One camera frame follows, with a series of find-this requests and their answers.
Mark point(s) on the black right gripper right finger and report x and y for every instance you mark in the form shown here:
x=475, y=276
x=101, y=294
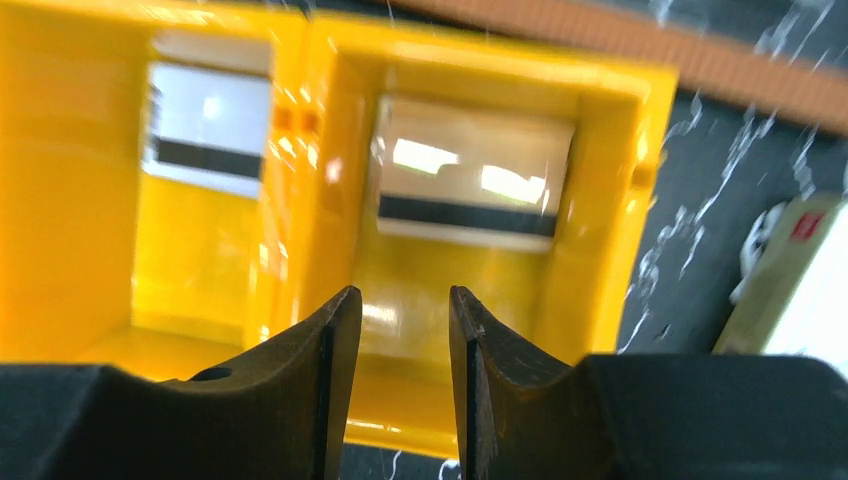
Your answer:
x=523, y=414

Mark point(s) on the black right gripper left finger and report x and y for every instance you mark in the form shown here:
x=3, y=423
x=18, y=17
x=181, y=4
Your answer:
x=276, y=411

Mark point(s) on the silver cards stack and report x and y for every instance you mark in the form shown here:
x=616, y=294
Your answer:
x=210, y=104

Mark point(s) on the white small box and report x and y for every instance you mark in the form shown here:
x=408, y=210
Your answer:
x=792, y=296

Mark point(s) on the middle yellow plastic bin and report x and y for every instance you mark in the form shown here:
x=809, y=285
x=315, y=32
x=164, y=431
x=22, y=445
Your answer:
x=74, y=109

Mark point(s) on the yellow plastic bin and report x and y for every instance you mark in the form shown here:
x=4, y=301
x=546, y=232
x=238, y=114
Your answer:
x=74, y=109
x=318, y=174

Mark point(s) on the right yellow plastic bin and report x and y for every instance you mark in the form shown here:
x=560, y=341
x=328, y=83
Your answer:
x=318, y=174

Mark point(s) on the orange wooden shelf rack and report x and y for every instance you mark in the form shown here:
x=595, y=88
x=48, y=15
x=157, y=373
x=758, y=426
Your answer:
x=725, y=69

